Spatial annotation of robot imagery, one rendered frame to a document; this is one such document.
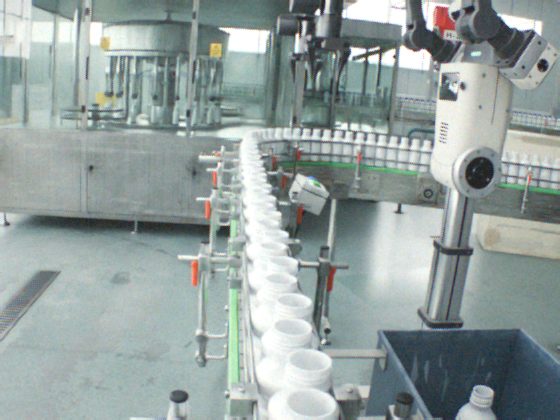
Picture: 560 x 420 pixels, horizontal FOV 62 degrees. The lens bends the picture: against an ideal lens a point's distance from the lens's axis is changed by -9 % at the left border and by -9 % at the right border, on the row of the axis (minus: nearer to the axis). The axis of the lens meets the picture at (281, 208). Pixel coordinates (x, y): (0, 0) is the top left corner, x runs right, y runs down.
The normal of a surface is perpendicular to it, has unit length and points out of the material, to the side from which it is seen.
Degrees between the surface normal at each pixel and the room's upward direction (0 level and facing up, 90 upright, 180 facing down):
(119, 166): 90
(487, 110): 90
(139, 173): 90
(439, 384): 90
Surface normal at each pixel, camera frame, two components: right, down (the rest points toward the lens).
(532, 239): -0.26, 0.18
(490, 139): 0.07, 0.42
